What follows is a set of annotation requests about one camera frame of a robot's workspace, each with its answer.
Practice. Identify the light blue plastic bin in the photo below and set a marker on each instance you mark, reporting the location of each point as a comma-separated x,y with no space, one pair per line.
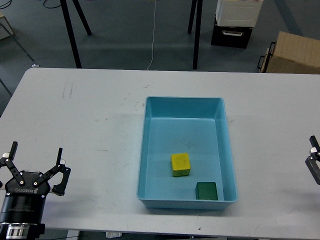
194,125

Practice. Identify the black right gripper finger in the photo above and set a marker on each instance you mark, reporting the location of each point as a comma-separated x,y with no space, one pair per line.
314,158

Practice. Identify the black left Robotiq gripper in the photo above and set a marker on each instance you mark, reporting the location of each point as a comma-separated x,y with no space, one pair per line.
26,193

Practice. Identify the green wooden block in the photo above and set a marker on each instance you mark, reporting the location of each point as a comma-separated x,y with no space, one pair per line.
206,191

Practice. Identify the white plastic container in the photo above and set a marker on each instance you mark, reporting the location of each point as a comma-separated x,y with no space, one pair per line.
238,13

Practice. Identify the yellow wooden block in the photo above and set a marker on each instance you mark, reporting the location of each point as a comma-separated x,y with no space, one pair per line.
180,164

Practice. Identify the black drawer cabinet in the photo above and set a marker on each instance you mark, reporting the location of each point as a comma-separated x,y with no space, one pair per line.
231,36

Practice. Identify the wooden shelf at left edge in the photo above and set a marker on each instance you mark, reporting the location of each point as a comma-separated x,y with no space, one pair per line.
5,28

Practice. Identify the black right table leg frame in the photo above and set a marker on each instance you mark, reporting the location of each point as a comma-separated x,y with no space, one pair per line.
195,15

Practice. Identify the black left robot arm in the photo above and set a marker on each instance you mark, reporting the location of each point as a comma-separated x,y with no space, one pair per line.
26,231

